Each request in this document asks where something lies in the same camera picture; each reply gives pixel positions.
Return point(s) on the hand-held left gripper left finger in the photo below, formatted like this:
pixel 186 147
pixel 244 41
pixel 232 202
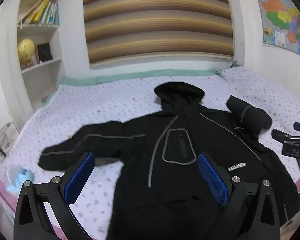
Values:
pixel 80 177

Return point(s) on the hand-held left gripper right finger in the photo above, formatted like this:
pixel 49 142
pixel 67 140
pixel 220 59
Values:
pixel 212 180

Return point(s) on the black hooded jacket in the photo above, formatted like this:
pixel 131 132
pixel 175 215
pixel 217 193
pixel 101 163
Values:
pixel 165 192

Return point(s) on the bed with dotted white sheet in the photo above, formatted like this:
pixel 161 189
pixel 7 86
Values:
pixel 102 100

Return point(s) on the white picture board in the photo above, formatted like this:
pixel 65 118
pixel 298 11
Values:
pixel 3 140

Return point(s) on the green bed sheet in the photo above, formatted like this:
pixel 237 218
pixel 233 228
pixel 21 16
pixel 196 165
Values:
pixel 115 78

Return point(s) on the black box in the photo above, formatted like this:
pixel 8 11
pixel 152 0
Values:
pixel 43 52

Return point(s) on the yellow globe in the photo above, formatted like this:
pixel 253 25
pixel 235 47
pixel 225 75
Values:
pixel 26 51

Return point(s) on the white bookshelf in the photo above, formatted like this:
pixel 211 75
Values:
pixel 38 28

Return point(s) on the striped brown window blind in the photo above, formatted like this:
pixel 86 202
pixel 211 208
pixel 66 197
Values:
pixel 157 17

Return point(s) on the row of yellow books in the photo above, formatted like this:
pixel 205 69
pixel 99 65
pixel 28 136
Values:
pixel 41 11

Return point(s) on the colourful wall map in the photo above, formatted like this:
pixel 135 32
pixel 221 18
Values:
pixel 282 17

